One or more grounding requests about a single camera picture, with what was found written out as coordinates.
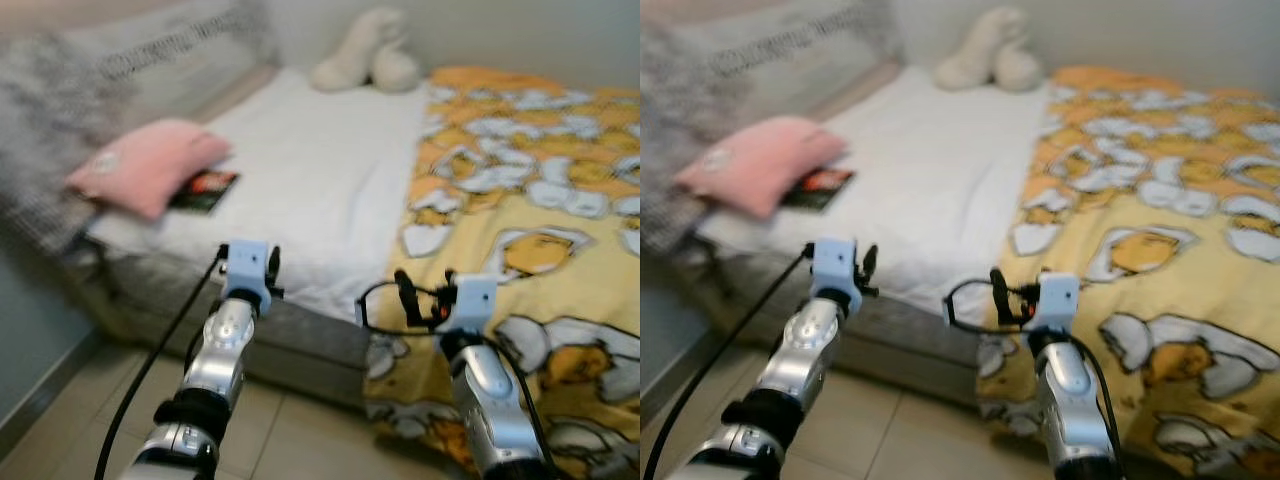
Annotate grey printed headboard cushion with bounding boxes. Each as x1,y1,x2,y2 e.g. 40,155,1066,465
0,0,277,253
640,0,902,253

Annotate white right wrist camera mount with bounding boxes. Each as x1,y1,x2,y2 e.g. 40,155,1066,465
1034,272,1084,334
444,275,499,337

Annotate pink pillow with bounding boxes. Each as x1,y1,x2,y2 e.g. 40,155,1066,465
675,115,850,222
65,120,234,222

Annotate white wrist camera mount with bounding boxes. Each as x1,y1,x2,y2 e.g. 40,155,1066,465
221,240,274,307
444,275,499,337
1034,272,1084,334
811,238,864,302

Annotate dark red-green book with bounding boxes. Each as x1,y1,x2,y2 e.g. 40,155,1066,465
782,167,857,214
168,168,242,215

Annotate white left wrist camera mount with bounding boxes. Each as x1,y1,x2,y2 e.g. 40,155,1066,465
221,240,274,307
811,238,864,302

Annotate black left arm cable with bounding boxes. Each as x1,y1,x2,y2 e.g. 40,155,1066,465
645,249,817,480
92,249,230,480

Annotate cream plush toy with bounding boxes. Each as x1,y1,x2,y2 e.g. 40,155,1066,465
935,5,1045,94
308,8,422,95

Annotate grey bed frame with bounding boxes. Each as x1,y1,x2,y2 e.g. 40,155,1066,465
65,240,393,413
680,240,1003,408

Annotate yellow cartoon print blanket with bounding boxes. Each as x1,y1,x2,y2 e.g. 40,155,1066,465
360,65,641,480
975,65,1280,480

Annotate white quilted mattress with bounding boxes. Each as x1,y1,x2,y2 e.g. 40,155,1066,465
700,62,1053,323
85,65,433,323

